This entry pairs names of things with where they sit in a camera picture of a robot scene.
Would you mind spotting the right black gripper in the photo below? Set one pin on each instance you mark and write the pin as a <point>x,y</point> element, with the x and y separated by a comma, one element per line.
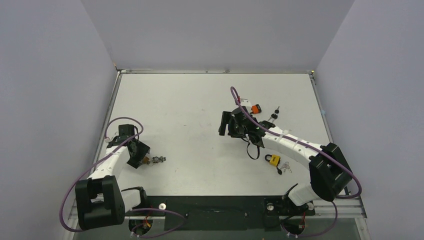
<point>227,122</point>

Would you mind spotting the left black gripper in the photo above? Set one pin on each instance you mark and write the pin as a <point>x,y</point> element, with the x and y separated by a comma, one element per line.
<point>143,150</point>

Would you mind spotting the small keys bunch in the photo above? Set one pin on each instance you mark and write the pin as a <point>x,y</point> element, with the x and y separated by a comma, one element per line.
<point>156,160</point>

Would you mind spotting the orange padlock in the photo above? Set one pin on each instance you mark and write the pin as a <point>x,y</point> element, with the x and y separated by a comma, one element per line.
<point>256,109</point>

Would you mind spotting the black-headed keys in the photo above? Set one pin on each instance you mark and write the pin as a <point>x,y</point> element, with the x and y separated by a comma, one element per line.
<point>274,115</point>

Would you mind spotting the yellow padlock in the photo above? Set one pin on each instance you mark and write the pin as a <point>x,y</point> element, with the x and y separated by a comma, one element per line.
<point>274,160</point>

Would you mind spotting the silver keys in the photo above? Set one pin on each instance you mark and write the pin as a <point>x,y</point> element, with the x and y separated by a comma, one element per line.
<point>285,167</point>

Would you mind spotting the small brass padlock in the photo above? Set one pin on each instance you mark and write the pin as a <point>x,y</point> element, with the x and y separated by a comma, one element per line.
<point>145,160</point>

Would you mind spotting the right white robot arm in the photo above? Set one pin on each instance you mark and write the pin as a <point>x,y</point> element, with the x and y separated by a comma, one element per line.
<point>329,171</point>

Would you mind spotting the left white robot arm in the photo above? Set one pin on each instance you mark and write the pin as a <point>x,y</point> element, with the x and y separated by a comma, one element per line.
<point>99,199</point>

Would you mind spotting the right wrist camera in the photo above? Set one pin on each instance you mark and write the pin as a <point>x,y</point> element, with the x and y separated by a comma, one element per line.
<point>246,103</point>

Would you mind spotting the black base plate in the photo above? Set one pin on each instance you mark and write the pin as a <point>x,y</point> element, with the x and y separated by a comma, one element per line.
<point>225,213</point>

